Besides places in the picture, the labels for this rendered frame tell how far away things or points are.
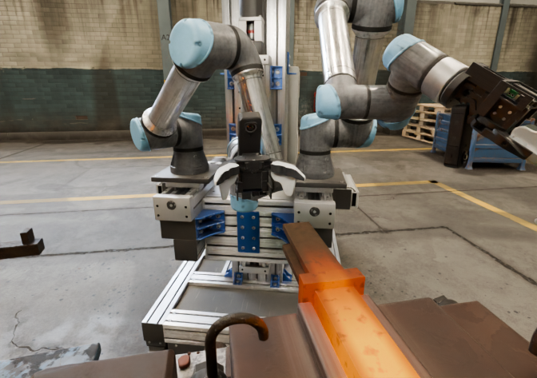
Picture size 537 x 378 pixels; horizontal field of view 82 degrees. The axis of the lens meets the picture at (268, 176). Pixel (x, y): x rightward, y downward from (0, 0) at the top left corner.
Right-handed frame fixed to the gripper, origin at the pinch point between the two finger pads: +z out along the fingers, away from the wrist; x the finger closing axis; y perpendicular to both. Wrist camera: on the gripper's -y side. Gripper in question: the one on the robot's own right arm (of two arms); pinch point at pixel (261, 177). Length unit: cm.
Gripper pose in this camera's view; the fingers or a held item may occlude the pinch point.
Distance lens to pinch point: 51.0
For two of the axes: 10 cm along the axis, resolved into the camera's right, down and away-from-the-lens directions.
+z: 1.9, 2.8, -9.4
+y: 0.0, 9.6, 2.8
